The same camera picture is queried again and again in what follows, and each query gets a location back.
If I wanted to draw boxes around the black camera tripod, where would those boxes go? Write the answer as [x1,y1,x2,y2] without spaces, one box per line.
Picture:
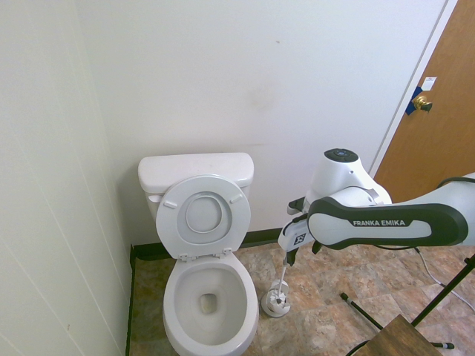
[340,253,475,352]

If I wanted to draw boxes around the dark wooden table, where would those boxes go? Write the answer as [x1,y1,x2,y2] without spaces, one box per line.
[364,314,451,356]

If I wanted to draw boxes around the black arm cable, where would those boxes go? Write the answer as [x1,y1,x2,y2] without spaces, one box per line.
[370,242,422,255]

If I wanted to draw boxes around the brown wooden door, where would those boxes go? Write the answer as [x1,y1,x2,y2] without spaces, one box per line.
[373,0,475,203]

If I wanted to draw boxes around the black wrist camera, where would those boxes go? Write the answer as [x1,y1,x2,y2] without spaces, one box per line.
[286,197,309,217]

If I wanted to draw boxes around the white toilet brush holder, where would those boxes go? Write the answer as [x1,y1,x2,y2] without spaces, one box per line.
[261,280,292,319]

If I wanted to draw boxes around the white door frame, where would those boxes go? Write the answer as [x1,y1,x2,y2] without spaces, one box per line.
[368,0,462,176]

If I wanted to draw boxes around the white toilet bowl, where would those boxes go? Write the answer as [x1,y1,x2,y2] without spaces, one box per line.
[162,251,260,356]

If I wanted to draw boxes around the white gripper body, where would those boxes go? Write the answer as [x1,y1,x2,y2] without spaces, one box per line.
[278,214,311,257]

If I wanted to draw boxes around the white toilet tank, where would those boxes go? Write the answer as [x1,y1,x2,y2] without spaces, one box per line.
[142,174,254,224]

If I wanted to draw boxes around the black floor cable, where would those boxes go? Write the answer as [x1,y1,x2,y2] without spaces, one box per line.
[344,338,373,356]

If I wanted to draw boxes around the blue tape strip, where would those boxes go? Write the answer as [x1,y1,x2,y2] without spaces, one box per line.
[405,85,426,116]

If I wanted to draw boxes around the brass door knob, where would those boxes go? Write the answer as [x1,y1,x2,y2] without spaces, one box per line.
[413,95,434,113]

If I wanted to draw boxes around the white toilet brush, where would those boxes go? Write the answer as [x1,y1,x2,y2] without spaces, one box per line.
[268,258,289,309]

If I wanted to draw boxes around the white floor cable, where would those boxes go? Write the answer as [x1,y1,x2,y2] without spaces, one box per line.
[415,247,475,313]

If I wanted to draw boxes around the white toilet tank lid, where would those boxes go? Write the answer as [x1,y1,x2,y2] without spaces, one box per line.
[137,152,256,188]

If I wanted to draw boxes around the white toilet seat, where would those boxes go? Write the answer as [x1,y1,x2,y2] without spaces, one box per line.
[155,174,251,263]

